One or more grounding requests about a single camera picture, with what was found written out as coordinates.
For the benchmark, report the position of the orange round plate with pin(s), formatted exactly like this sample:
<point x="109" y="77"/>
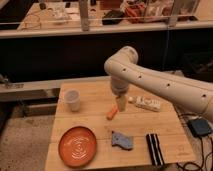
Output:
<point x="77" y="146"/>

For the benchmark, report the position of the metal post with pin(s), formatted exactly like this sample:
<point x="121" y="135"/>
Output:
<point x="83" y="9"/>
<point x="172" y="20"/>

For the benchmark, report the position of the orange red tool on bench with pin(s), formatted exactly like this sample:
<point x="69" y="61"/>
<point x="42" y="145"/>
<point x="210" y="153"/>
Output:
<point x="135" y="13"/>

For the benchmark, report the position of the left metal post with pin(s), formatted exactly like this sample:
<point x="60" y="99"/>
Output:
<point x="83" y="9"/>

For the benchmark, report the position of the white tube bottle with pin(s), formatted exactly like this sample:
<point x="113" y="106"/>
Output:
<point x="145" y="103"/>

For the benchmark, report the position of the metal rail beam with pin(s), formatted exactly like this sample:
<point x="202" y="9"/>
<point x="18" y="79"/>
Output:
<point x="39" y="89"/>

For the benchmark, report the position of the black white striped block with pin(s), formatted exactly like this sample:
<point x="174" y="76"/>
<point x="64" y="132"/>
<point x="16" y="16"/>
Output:
<point x="154" y="150"/>

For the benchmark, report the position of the translucent plastic cup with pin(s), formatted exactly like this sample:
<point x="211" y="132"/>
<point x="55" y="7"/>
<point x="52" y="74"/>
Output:
<point x="72" y="99"/>

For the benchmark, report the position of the beige wooden end effector block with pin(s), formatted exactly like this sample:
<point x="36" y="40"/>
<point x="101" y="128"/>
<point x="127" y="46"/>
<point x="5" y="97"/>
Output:
<point x="121" y="102"/>

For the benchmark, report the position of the orange carrot toy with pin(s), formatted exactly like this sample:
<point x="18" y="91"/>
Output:
<point x="112" y="113"/>

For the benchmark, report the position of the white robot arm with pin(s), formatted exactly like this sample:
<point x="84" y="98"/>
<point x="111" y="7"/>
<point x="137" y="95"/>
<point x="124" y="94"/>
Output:
<point x="193" y="95"/>

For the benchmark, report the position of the black object on bench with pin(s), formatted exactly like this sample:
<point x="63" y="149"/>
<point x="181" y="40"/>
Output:
<point x="112" y="17"/>

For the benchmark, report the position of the right metal post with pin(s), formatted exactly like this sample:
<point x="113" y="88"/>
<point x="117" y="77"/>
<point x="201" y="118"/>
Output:
<point x="172" y="20"/>

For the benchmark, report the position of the blue sponge cloth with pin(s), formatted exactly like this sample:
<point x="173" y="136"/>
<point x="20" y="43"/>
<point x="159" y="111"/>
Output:
<point x="122" y="141"/>

